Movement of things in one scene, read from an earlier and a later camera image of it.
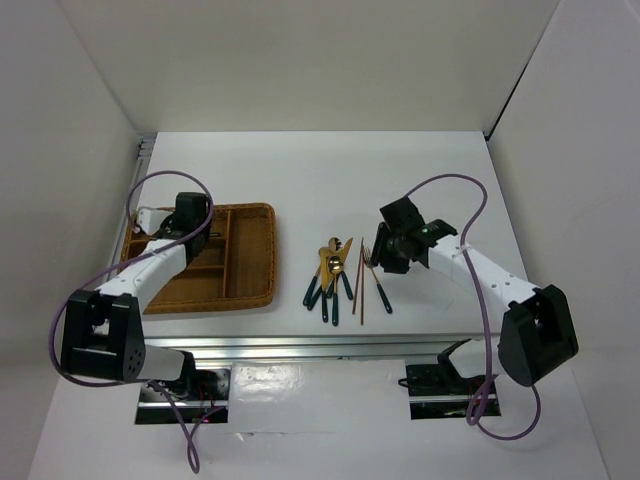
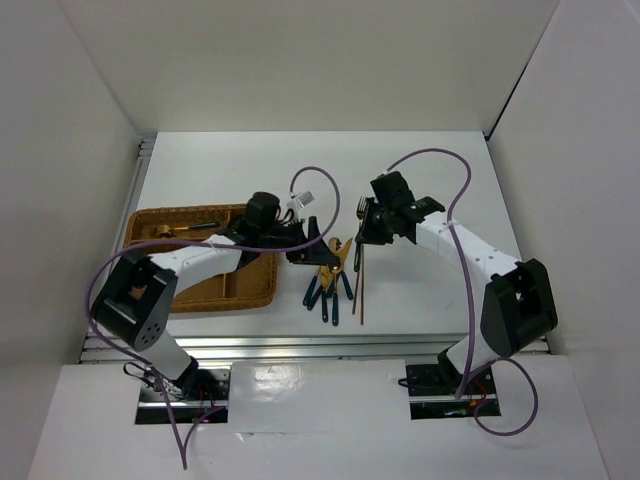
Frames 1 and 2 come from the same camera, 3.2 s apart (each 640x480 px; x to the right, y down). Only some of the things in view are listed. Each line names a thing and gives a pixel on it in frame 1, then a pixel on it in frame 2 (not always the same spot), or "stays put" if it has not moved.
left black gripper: (167, 223) → (318, 254)
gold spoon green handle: (335, 267) stays put
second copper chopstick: (362, 310) stays put
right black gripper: (401, 266) → (366, 234)
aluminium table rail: (312, 349) stays put
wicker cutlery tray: (237, 268) stays put
